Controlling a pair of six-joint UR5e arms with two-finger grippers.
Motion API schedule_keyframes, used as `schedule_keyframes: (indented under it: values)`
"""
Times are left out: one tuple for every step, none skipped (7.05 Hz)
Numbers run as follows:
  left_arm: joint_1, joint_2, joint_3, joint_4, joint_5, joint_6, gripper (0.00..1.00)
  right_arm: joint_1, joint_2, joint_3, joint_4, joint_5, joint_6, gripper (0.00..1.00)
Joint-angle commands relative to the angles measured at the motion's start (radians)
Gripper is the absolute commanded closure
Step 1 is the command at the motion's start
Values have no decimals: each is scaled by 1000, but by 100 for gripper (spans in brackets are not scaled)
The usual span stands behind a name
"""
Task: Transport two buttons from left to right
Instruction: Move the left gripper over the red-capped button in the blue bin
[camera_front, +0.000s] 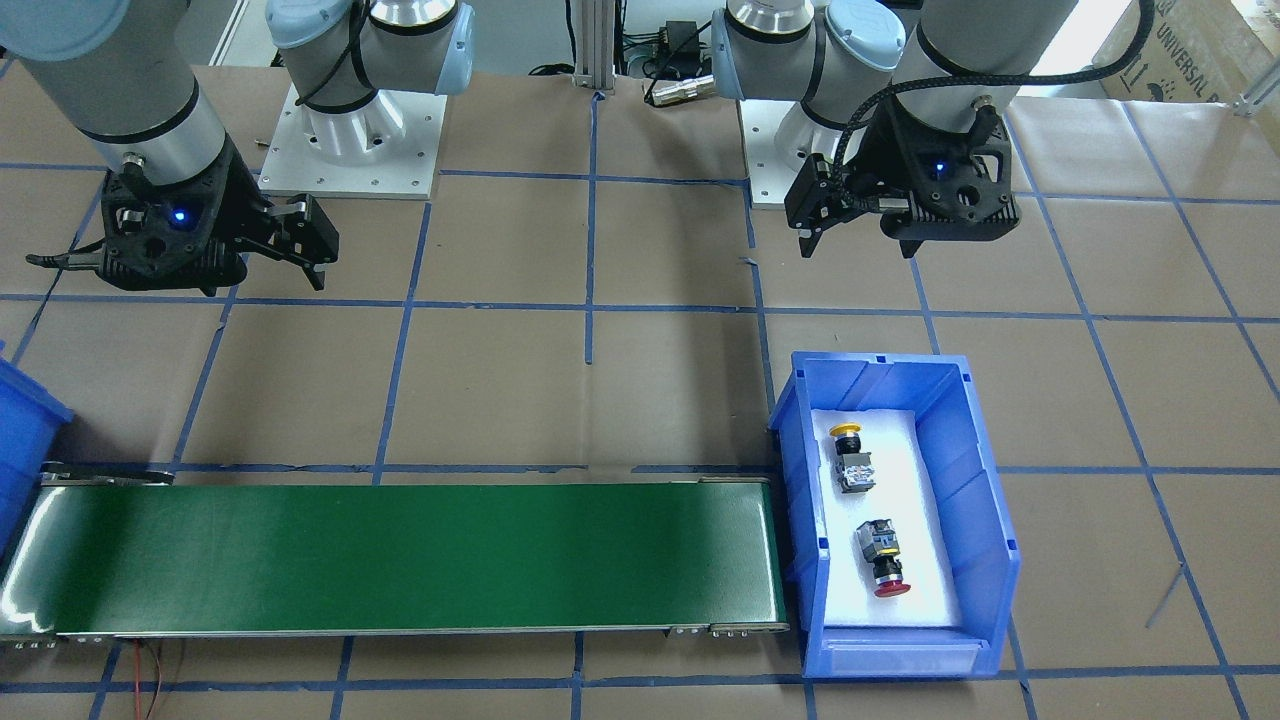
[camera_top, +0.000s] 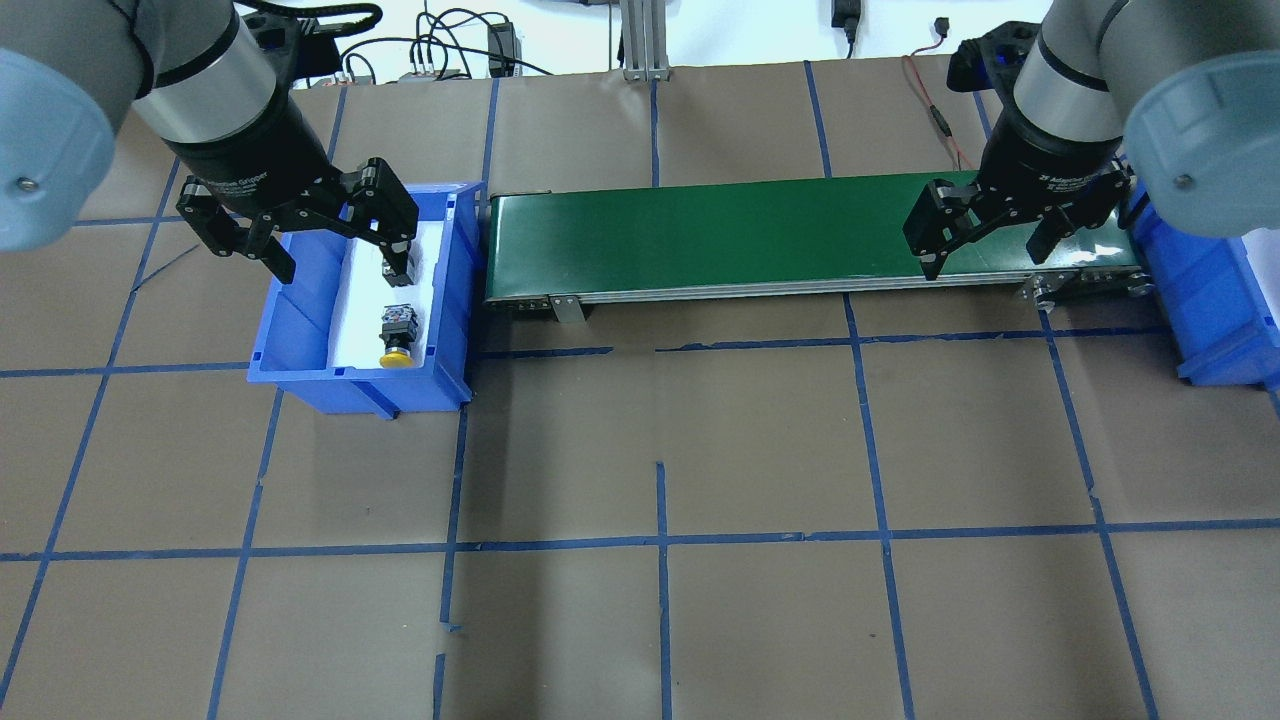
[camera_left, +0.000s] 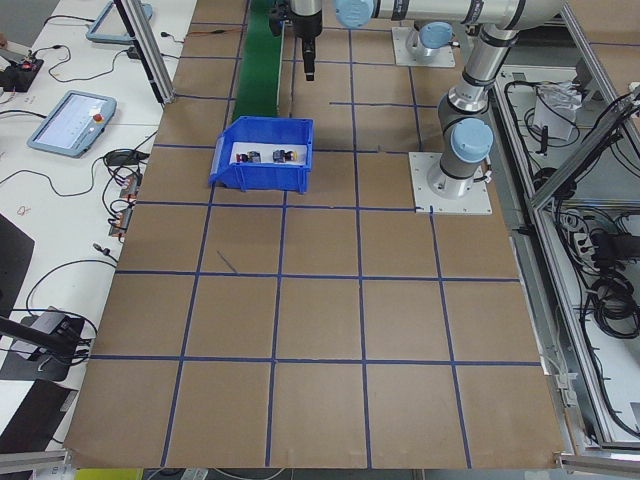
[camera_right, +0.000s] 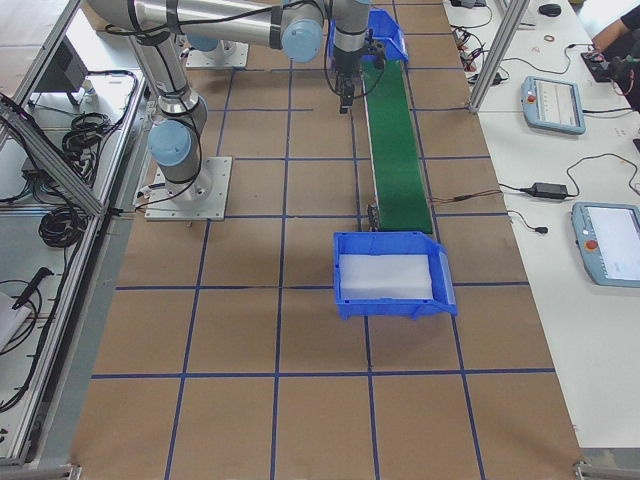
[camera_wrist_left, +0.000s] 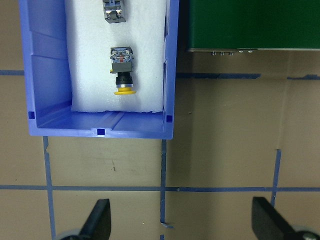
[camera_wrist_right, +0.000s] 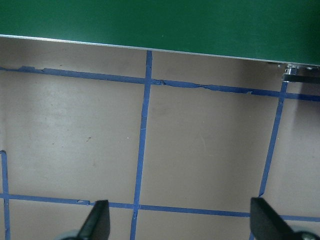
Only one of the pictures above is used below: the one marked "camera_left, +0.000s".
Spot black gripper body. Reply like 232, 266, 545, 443
290, 0, 321, 40

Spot yellow push button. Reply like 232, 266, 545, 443
272, 149, 297, 163

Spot green conveyor belt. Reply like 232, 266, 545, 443
232, 1, 283, 120

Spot blue source bin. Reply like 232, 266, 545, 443
208, 116, 314, 194

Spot white foam pad source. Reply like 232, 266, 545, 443
231, 142, 310, 165

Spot far teach pendant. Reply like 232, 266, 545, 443
86, 1, 131, 45

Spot teach pendant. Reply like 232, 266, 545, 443
86, 1, 131, 45
27, 90, 117, 158

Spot near teach pendant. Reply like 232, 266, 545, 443
27, 90, 117, 158

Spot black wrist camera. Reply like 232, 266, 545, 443
268, 2, 287, 37

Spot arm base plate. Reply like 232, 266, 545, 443
392, 27, 455, 68
409, 152, 492, 215

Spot aluminium frame post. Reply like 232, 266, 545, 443
114, 0, 175, 105

